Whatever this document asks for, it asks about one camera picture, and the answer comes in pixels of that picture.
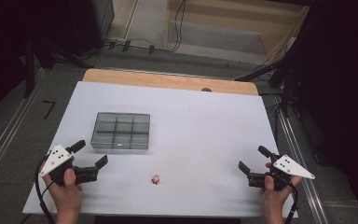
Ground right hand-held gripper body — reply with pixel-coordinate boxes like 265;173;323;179
247;153;316;191

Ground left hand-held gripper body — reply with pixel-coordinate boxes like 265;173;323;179
39;144;99;188

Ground clear plastic compartment box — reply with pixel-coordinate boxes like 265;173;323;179
90;111;151;150

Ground person's right hand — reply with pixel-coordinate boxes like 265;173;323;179
259;161;303;217

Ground person's left hand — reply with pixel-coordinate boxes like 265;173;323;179
41;167;84;217

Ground black stand base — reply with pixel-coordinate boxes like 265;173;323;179
234;60;295;91

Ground black stand legs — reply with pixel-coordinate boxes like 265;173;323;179
22;36;95;98

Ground wooden table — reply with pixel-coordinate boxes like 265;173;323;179
82;68;259;96

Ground power strip with plugs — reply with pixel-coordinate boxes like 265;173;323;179
106;37;157;55

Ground dark cabinet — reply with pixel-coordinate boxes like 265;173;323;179
68;0;116;54

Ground wooden platform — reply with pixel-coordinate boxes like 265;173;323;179
164;0;310;64

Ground metal floor rail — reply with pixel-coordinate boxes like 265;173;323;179
272;94;329;224
0;69;46;190

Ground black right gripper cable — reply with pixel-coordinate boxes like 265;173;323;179
283;181;299;224

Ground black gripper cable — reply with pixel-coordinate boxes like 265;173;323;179
283;181;299;224
34;154;57;224

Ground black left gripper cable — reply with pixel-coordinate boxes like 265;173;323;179
34;154;57;224

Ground black floor cables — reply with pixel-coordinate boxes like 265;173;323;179
259;89;303;127

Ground black hanging cables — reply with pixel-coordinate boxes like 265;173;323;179
167;0;186;53

